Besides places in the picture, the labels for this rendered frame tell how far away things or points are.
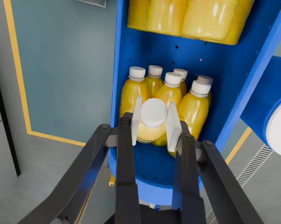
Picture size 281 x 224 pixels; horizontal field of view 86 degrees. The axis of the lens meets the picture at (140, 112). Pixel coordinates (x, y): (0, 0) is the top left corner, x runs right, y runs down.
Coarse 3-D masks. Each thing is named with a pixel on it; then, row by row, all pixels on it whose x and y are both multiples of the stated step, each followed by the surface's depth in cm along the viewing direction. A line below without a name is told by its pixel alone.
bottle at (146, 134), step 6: (144, 126) 23; (150, 126) 22; (156, 126) 22; (162, 126) 23; (138, 132) 25; (144, 132) 24; (150, 132) 23; (156, 132) 24; (162, 132) 25; (138, 138) 30; (144, 138) 26; (150, 138) 25; (156, 138) 26
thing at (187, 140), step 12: (192, 144) 13; (180, 156) 12; (192, 156) 12; (180, 168) 11; (192, 168) 11; (180, 180) 10; (192, 180) 10; (180, 192) 9; (192, 192) 9; (180, 204) 8; (192, 204) 8; (204, 204) 8; (180, 216) 8; (192, 216) 7; (204, 216) 8
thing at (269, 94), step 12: (276, 60) 54; (264, 72) 52; (276, 72) 48; (264, 84) 48; (276, 84) 45; (252, 96) 51; (264, 96) 46; (276, 96) 43; (252, 108) 50; (264, 108) 45; (252, 120) 51; (264, 120) 45; (264, 132) 46
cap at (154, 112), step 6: (144, 102) 21; (150, 102) 21; (156, 102) 21; (162, 102) 21; (144, 108) 21; (150, 108) 21; (156, 108) 21; (162, 108) 21; (144, 114) 20; (150, 114) 20; (156, 114) 20; (162, 114) 20; (144, 120) 20; (150, 120) 20; (156, 120) 20; (162, 120) 20
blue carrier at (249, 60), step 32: (128, 0) 31; (256, 0) 30; (128, 32) 34; (256, 32) 30; (128, 64) 39; (160, 64) 45; (192, 64) 44; (224, 64) 38; (256, 64) 21; (224, 96) 38; (224, 128) 26; (160, 160) 44; (160, 192) 31
